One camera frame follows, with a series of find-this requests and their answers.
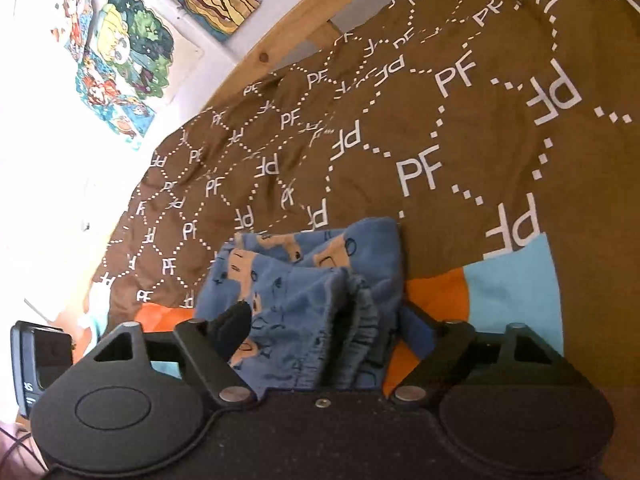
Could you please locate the wooden bed frame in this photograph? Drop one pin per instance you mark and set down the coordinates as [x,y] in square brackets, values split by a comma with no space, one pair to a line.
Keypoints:
[300,25]

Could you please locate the blue pants with orange print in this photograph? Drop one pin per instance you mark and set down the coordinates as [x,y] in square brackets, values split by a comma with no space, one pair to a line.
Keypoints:
[310,300]

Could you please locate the brown patterned blanket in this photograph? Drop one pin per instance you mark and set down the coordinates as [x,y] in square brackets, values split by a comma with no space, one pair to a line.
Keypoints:
[380,125]

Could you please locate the colourful cartoon wall poster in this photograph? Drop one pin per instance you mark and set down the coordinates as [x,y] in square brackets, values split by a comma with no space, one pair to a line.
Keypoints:
[135,55]

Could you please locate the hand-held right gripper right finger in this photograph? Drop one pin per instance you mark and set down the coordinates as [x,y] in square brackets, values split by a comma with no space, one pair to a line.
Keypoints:
[417,325]

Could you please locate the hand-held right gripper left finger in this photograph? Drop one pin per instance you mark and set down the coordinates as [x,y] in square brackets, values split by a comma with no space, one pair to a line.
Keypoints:
[230,327]

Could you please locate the white paper drawing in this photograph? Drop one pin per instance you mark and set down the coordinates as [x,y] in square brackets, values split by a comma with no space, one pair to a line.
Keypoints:
[60,15]

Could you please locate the orange and light blue sheet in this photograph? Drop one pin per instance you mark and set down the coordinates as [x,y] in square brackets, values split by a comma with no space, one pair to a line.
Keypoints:
[510,290]

